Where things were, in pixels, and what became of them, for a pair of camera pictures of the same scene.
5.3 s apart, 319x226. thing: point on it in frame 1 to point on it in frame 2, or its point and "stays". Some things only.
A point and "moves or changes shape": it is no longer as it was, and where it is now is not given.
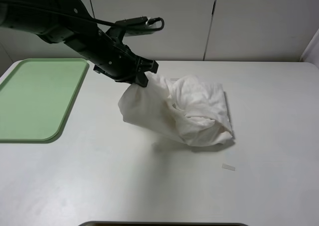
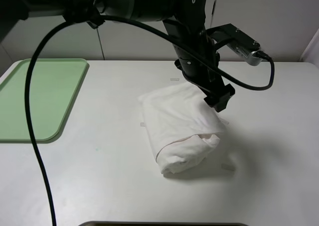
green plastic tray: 35,98 stays
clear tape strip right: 226,166 stays
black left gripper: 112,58 to 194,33
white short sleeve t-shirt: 192,110 moves or changes shape
